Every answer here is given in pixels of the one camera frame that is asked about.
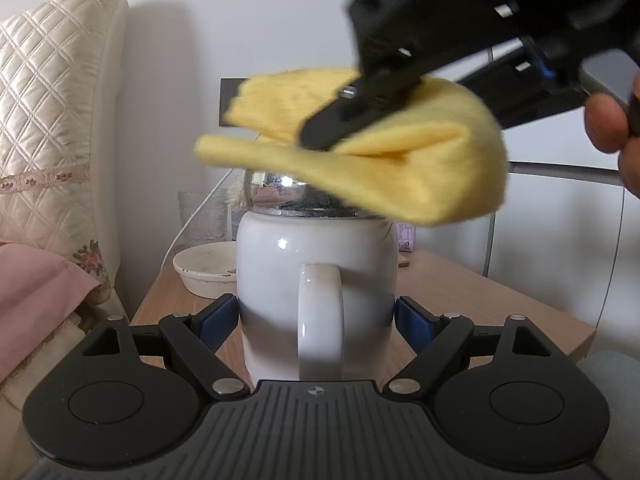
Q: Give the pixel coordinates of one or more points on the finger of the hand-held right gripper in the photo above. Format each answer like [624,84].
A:
[350,110]
[520,95]

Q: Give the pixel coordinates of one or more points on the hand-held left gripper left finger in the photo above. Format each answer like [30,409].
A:
[217,317]

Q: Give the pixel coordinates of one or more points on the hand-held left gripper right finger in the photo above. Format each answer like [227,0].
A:
[415,317]

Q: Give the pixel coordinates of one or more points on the white mug with chrome lid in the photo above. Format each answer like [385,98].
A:
[270,280]

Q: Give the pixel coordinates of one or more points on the yellow cleaning cloth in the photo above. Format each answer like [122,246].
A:
[440,180]

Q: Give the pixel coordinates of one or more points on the person's right hand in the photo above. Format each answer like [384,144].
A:
[606,125]

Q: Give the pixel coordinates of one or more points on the white ceramic bowl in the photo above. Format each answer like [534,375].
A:
[205,270]

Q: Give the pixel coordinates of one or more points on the wooden board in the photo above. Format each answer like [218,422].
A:
[404,261]

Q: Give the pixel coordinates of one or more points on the purple carton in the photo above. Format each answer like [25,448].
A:
[406,237]

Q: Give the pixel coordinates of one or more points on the wooden nightstand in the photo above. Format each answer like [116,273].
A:
[500,310]

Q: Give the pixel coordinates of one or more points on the clear drinking glass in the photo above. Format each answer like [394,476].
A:
[202,220]

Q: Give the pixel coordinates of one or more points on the white artificial flower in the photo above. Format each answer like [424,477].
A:
[235,195]

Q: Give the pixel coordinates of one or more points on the pink pillow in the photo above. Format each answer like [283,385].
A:
[40,290]

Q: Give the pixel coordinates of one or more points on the cream quilted headboard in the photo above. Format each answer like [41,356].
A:
[55,125]

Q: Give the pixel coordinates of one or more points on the grey wall socket panel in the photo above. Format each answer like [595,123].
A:
[230,91]

